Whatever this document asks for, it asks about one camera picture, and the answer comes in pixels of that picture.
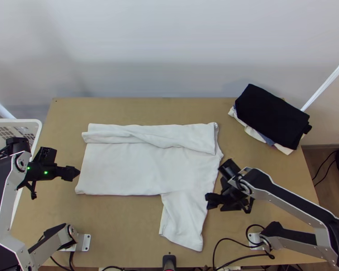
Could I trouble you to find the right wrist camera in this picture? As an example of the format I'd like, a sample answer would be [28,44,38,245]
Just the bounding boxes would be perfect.
[218,159,243,178]

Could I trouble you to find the white laundry basket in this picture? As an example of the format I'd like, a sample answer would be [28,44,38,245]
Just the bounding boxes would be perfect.
[0,118,43,198]

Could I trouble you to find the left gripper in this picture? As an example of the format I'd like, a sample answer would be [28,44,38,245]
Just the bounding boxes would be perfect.
[48,162,81,182]

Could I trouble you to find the pile of folded clothes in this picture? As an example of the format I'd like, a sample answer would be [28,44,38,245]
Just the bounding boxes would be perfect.
[228,83,313,155]

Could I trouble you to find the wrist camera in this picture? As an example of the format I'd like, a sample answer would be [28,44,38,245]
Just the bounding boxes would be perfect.
[32,146,57,164]
[218,159,243,178]

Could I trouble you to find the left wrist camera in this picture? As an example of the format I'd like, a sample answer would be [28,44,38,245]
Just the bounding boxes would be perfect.
[32,146,57,164]

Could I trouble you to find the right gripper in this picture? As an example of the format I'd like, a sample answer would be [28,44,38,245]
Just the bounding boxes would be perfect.
[204,177,255,214]

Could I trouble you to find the white t-shirt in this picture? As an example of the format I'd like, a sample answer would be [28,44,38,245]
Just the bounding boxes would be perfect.
[74,121,224,252]

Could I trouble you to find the white pole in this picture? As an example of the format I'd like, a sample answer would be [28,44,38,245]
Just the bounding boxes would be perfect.
[0,89,18,120]
[299,51,339,111]

